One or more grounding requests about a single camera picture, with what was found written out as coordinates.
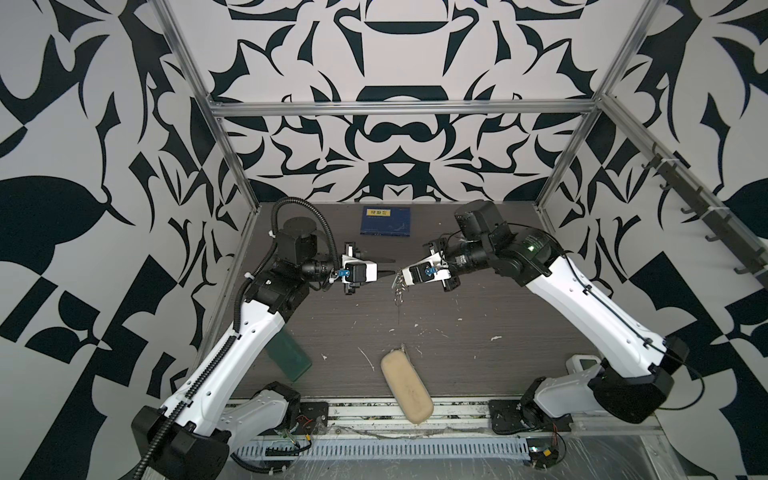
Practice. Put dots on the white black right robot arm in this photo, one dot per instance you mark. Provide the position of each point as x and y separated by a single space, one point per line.
634 377

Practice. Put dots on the green circuit board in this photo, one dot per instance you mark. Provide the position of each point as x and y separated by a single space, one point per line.
544 454

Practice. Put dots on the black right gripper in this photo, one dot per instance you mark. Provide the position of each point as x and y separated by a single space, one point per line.
439 245

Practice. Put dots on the silver keyring cluster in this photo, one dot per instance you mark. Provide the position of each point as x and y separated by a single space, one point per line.
399 287

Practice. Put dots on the green translucent plastic case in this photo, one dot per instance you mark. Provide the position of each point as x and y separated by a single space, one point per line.
288 355

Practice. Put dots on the blue book yellow label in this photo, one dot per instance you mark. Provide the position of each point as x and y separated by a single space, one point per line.
386 221

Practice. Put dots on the beige glasses case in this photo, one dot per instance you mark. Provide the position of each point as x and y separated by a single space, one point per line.
407 387

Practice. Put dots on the white digital timer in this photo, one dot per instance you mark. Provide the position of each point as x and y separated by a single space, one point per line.
581 362

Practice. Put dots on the black wall hook rack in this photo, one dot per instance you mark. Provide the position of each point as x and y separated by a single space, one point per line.
702 204

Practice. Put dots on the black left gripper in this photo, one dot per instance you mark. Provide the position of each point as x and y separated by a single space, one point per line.
351 250

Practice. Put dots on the white slotted cable duct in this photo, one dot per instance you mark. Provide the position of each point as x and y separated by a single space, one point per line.
391 449

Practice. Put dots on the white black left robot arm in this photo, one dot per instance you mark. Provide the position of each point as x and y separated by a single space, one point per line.
192 435

